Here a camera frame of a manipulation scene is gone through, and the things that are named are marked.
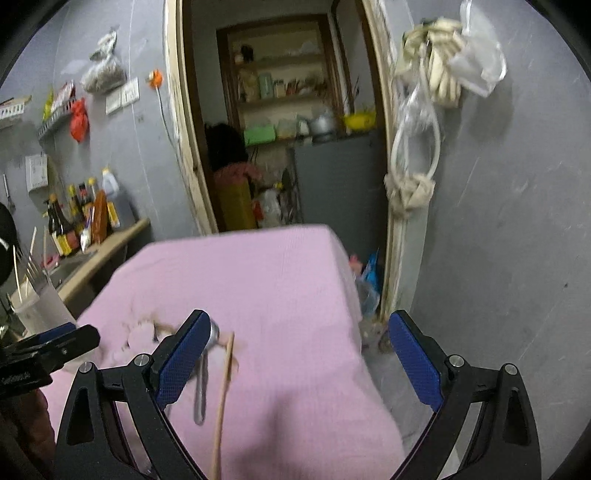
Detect steel kitchen sink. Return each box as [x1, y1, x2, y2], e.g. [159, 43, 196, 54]
[47, 250, 100, 291]

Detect green box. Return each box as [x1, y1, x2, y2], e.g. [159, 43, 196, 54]
[243, 124, 278, 148]

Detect grey cabinet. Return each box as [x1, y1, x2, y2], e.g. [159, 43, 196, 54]
[288, 131, 389, 260]

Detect wooden shelf cabinet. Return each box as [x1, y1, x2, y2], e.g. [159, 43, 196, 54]
[215, 14, 345, 140]

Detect black frying pan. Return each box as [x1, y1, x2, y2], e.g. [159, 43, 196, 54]
[0, 202, 18, 288]

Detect large oil jug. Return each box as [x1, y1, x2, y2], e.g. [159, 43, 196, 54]
[100, 167, 122, 230]

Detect long metal spoon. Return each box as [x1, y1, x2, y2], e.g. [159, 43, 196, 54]
[193, 320, 221, 426]

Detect metal pot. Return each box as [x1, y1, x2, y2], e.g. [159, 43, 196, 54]
[307, 113, 338, 138]

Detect blue plastic bag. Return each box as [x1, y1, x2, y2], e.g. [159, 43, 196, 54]
[350, 250, 385, 320]

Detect white plastic utensil caddy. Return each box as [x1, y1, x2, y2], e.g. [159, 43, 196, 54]
[8, 268, 78, 339]

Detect metal fork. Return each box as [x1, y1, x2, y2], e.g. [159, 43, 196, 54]
[25, 257, 48, 291]

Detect red plastic bag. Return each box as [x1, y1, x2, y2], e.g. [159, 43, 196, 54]
[69, 98, 89, 143]

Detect dark pump bottle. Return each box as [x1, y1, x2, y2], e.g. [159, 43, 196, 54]
[45, 196, 61, 251]

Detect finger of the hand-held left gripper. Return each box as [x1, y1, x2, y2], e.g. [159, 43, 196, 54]
[21, 322, 77, 349]
[28, 325, 100, 372]

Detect yellow bowl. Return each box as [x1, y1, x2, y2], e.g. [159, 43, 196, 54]
[344, 113, 376, 131]

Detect orange spice packet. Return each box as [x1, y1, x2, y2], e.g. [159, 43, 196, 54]
[92, 189, 110, 246]

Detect yellow cap dark bottle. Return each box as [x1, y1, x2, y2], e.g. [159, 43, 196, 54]
[68, 184, 84, 223]

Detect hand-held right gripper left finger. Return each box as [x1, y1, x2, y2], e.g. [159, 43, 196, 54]
[55, 309, 212, 480]

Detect white box grater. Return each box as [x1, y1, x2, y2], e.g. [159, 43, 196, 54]
[23, 154, 49, 192]

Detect pink floral tablecloth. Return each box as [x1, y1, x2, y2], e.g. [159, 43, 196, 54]
[39, 224, 408, 480]

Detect clear bag of dried goods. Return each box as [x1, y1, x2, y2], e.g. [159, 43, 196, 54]
[80, 30, 127, 93]

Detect crumpled clear plastic bag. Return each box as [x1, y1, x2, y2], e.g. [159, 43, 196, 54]
[396, 87, 433, 136]

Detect knotted beige cloth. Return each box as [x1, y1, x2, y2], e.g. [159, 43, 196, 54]
[384, 174, 437, 223]

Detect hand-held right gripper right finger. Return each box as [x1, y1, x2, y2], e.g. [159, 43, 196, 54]
[388, 310, 542, 480]

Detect white wall switch panel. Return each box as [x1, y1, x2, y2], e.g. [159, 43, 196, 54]
[105, 78, 141, 116]

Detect grey wall shelf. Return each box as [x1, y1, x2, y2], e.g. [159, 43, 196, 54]
[36, 99, 77, 140]

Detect white cable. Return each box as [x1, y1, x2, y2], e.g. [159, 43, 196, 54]
[156, 87, 184, 155]

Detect wooden door frame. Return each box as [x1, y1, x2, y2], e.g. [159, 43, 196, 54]
[163, 0, 435, 324]

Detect person's left hand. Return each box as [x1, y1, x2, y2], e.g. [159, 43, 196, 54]
[0, 390, 56, 480]

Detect white work gloves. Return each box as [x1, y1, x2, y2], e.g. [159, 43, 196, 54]
[401, 17, 463, 109]

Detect white wall basket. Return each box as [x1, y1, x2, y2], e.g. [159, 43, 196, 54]
[0, 95, 33, 123]

